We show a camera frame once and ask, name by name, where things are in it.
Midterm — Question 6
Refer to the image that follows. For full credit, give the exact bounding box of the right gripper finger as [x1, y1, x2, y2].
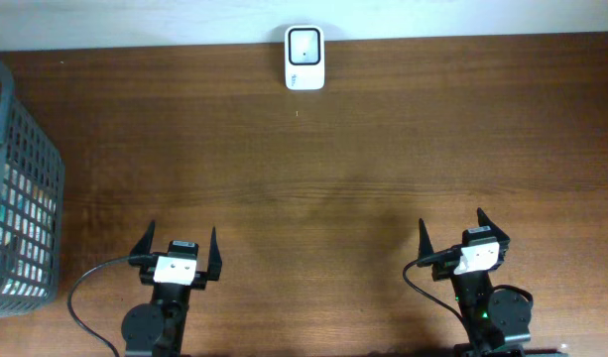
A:
[417, 218, 434, 267]
[476, 207, 510, 241]

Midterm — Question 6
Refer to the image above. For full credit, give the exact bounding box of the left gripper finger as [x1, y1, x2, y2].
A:
[206, 226, 222, 282]
[128, 220, 156, 267]

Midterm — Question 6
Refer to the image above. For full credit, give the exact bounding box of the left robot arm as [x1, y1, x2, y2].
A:
[121, 222, 222, 357]

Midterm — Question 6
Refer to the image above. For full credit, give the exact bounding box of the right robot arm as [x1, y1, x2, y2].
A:
[415, 209, 534, 356]

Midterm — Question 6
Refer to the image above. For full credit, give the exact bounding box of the white barcode scanner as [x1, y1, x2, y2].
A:
[284, 25, 325, 91]

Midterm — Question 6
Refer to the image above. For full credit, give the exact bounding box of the grey plastic mesh basket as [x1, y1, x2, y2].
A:
[0, 61, 65, 318]

